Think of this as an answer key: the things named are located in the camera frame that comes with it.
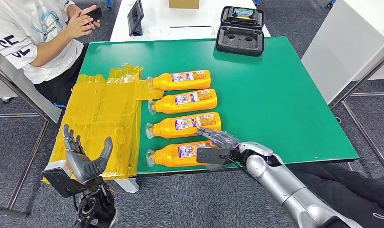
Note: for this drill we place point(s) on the person's right hand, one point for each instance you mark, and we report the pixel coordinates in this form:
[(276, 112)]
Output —
[(80, 26)]

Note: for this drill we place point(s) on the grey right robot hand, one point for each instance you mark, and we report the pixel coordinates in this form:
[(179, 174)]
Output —
[(220, 138)]

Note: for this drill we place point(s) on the person's left hand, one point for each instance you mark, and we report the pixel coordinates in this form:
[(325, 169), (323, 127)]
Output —
[(86, 9)]

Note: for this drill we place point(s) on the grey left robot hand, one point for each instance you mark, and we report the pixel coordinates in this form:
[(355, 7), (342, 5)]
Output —
[(81, 166)]

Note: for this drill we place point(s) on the black smartphone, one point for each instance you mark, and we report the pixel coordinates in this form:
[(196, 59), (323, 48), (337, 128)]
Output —
[(96, 14)]

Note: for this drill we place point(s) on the orange detergent bottle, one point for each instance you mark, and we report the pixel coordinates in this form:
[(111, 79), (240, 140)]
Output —
[(166, 82), (166, 129), (166, 105), (166, 157)]

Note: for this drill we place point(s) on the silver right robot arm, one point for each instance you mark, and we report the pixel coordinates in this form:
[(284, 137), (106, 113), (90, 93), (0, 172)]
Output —
[(273, 182)]

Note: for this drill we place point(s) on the black tablet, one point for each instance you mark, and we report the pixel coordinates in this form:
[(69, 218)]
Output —
[(135, 17)]

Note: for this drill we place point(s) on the white table foot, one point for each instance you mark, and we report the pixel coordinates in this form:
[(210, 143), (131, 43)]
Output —
[(127, 186)]

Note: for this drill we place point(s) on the yellow taped cardboard mat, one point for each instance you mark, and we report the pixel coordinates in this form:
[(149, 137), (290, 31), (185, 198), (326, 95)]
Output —
[(94, 110)]

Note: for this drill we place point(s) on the person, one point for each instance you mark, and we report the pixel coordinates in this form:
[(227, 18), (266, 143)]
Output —
[(22, 31)]

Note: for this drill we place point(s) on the crumpled white paper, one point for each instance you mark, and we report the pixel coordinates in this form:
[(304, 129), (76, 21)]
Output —
[(154, 31)]

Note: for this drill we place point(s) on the black foam-lined case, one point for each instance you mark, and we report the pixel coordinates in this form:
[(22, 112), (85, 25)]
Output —
[(239, 47)]

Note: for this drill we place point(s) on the brown cardboard box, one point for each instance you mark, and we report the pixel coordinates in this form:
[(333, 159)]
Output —
[(183, 4)]

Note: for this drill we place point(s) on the white table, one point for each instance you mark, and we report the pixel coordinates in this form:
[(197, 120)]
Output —
[(185, 19)]

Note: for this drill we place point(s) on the white flat panel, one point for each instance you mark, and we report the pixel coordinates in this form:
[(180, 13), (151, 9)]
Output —
[(191, 33)]

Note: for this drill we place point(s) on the black handheld controller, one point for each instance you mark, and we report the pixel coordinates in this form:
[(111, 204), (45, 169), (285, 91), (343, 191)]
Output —
[(242, 13)]

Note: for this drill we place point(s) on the black garment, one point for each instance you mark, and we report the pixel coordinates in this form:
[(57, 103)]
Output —
[(352, 195)]

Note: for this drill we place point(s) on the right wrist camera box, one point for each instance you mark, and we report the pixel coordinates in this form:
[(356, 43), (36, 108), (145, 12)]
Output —
[(210, 155)]

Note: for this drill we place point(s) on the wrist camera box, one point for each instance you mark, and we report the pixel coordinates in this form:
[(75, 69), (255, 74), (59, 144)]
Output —
[(59, 184), (210, 155)]

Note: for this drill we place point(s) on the blue frame foot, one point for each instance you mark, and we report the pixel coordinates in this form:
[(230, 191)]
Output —
[(256, 3), (108, 3), (330, 3)]

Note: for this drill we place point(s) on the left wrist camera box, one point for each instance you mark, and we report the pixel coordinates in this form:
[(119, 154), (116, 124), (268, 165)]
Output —
[(59, 184)]

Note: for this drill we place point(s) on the steel table frame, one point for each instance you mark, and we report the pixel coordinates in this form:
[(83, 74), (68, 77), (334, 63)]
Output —
[(364, 134), (44, 110)]

